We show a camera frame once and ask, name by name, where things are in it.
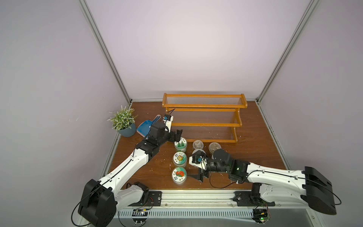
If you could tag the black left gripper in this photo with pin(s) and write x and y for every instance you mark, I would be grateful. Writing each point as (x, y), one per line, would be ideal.
(177, 135)

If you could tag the mimosa leaf label seed jar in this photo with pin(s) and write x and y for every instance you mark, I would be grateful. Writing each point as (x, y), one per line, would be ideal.
(181, 145)

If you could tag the sunflower label seed jar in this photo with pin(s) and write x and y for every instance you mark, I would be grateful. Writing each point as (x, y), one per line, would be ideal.
(180, 159)

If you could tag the tomato label seed jar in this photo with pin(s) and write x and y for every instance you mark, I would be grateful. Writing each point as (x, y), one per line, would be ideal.
(179, 175)

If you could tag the small clear tub red contents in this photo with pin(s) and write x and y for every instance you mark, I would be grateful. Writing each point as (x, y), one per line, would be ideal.
(198, 144)

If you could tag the small clear tub brown contents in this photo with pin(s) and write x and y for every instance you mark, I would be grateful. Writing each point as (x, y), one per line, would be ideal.
(213, 147)

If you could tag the white lid green label jar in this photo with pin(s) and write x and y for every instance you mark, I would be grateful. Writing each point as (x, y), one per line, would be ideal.
(195, 151)

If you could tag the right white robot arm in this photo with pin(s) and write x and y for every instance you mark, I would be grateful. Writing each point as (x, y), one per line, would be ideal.
(270, 185)

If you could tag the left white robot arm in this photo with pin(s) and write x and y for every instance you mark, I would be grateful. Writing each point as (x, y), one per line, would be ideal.
(102, 198)

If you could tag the wooden three-tier shelf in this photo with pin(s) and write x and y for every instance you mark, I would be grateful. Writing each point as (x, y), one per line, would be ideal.
(206, 110)

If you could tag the blue plastic dustpan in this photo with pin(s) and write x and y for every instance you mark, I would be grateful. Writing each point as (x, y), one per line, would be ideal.
(144, 128)

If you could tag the teal plant pot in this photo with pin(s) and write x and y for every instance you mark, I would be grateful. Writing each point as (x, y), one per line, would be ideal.
(129, 131)

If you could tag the artificial green plant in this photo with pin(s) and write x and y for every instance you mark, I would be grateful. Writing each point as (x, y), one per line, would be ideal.
(123, 118)

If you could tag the left controller board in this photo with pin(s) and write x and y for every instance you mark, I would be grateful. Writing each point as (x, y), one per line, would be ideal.
(139, 217)

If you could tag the controller board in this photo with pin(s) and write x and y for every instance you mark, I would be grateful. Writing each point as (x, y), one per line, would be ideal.
(139, 217)
(260, 216)

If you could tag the right controller board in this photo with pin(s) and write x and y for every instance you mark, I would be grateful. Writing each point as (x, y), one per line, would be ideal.
(260, 216)

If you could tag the left corner aluminium profile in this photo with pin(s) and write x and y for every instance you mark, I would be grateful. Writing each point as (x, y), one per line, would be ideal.
(100, 41)

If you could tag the corner aluminium profile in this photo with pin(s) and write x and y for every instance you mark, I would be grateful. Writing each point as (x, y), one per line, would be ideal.
(100, 41)
(313, 4)

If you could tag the right corner aluminium profile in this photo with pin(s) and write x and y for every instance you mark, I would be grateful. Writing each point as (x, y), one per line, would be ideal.
(313, 4)

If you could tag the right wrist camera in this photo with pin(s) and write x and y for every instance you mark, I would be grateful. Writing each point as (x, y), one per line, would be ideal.
(201, 166)

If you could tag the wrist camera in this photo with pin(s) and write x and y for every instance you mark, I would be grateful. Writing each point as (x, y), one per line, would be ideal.
(201, 166)
(168, 119)

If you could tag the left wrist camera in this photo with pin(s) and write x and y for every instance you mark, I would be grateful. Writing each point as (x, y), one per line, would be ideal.
(168, 119)

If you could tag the aluminium front rail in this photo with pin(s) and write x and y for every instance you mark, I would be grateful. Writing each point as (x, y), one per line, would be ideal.
(204, 203)

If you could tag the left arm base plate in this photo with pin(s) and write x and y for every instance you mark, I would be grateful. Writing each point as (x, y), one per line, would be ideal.
(151, 198)

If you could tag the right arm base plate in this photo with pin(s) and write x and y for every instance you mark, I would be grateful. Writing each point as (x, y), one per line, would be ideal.
(247, 198)

